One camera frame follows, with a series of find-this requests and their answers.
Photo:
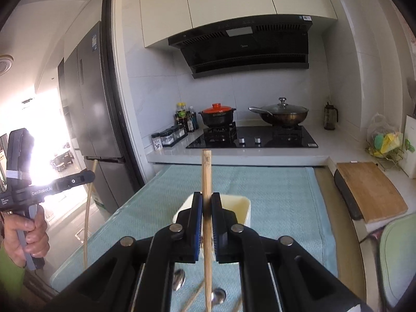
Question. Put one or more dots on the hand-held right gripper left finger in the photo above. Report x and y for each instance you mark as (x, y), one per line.
(197, 230)

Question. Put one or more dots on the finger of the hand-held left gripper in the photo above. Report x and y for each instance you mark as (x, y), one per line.
(74, 179)

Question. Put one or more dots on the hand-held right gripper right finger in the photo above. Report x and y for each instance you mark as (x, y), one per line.
(215, 230)

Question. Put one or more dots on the bamboo chopstick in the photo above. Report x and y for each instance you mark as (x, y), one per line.
(206, 172)
(193, 294)
(238, 305)
(88, 208)

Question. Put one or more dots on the white utensil holder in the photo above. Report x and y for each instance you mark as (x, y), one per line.
(235, 206)

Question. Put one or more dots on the small steel spoon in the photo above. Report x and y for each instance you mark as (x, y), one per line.
(218, 295)

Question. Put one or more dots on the person's left hand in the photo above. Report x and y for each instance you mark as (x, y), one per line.
(39, 238)

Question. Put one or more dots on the dark dining furniture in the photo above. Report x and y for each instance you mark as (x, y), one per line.
(60, 162)

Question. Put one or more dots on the large steel spoon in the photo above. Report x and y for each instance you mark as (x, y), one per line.
(178, 279)

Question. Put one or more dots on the teal woven placemat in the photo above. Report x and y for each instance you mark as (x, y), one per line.
(276, 201)

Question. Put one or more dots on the grey steel refrigerator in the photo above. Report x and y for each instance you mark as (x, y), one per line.
(91, 104)

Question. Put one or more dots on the white shaker jar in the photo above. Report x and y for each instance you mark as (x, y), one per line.
(157, 141)

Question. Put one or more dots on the round ceiling light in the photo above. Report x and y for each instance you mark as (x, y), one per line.
(5, 64)

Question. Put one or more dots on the small dark sauce bottle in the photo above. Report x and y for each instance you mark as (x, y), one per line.
(190, 124)

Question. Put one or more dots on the black clay pot red lid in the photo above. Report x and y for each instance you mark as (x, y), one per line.
(216, 118)

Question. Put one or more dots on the black glass gas stove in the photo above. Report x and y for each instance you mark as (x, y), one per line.
(286, 139)

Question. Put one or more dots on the white cap sauce bottle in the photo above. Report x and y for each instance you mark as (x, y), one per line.
(194, 115)

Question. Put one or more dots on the yellow cap sauce bottle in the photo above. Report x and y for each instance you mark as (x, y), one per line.
(181, 112)

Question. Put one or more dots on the wok with glass lid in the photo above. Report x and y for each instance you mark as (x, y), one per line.
(286, 117)

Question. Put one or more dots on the wooden cutting board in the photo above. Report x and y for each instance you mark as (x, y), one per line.
(370, 191)

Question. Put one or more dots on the dark water bottle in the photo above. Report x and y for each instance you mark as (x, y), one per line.
(330, 118)

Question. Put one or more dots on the black range hood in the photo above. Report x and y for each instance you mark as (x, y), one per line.
(243, 48)

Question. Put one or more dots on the green chair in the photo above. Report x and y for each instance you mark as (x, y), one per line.
(398, 260)

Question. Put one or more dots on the white box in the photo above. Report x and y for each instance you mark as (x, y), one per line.
(410, 156)

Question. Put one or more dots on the black door frame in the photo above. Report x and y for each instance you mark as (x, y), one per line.
(109, 71)

